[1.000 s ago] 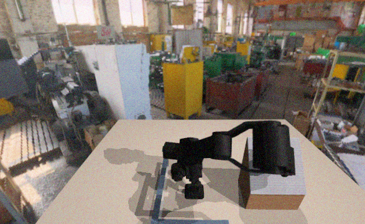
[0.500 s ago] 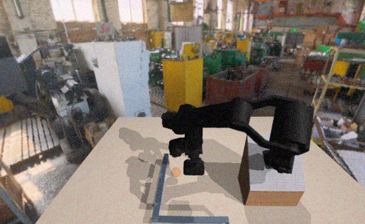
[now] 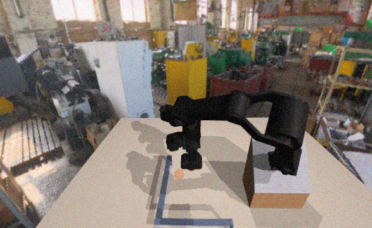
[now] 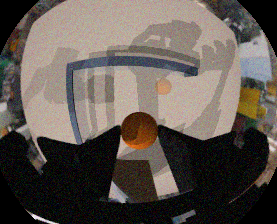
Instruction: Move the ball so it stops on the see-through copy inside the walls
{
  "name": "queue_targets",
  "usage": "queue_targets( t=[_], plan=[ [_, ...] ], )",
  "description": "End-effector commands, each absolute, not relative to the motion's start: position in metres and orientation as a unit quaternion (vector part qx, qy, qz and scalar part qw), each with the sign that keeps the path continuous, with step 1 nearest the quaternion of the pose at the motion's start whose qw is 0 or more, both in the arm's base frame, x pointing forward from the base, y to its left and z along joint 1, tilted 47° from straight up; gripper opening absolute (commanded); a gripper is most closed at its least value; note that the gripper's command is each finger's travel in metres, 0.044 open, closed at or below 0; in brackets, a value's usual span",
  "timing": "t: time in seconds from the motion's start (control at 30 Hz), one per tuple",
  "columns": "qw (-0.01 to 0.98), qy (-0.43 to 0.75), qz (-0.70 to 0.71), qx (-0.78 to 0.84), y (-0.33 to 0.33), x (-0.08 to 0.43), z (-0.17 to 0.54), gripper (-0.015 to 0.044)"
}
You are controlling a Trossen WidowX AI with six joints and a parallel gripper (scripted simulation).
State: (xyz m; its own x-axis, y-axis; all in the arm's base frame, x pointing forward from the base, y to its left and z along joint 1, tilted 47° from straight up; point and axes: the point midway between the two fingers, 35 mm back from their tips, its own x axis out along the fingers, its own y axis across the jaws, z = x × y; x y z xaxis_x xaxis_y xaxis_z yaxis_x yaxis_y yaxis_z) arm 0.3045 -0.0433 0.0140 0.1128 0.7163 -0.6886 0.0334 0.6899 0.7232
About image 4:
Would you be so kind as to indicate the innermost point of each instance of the translucent orange ball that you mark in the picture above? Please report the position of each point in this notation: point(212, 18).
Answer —
point(163, 86)

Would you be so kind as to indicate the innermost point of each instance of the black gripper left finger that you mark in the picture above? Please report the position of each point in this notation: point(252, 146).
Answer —
point(95, 159)

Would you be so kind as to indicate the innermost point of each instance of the clear l-shaped low wall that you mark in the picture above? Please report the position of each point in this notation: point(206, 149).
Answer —
point(79, 90)

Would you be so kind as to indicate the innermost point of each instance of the brown ball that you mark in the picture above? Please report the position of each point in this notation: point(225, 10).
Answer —
point(139, 130)

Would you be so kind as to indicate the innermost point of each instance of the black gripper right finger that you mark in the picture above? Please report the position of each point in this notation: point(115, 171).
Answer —
point(187, 156)

